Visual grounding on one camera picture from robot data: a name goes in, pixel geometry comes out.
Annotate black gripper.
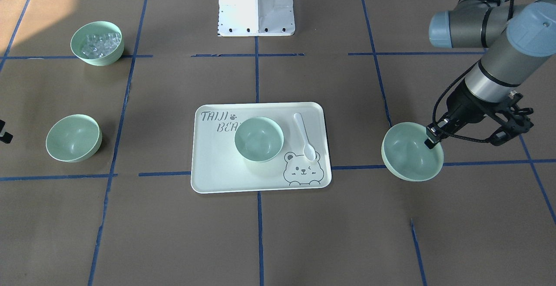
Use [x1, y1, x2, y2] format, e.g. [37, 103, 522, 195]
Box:
[424, 84, 498, 149]

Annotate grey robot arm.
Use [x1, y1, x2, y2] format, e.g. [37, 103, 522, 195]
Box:
[424, 0, 556, 149]

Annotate white plastic spoon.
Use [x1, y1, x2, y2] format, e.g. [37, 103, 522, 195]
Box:
[293, 112, 317, 162]

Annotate green bowl on tray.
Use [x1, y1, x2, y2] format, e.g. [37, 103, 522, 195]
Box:
[234, 116, 285, 163]

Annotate cream bear tray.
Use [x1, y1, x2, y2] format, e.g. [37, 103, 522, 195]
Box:
[191, 102, 332, 194]

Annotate green bowl with ice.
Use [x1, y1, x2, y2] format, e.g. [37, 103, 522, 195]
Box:
[70, 21, 125, 66]

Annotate clear ice cubes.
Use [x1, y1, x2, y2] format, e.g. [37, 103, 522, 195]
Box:
[79, 32, 122, 59]

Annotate black object at edge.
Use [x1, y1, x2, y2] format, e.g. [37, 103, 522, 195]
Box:
[0, 120, 13, 144]

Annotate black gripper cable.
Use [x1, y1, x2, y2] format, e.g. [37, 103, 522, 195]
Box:
[432, 62, 493, 143]

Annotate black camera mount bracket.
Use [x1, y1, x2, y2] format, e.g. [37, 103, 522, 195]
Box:
[485, 91, 534, 146]

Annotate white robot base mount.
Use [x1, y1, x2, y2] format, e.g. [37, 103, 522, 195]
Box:
[217, 0, 296, 37]

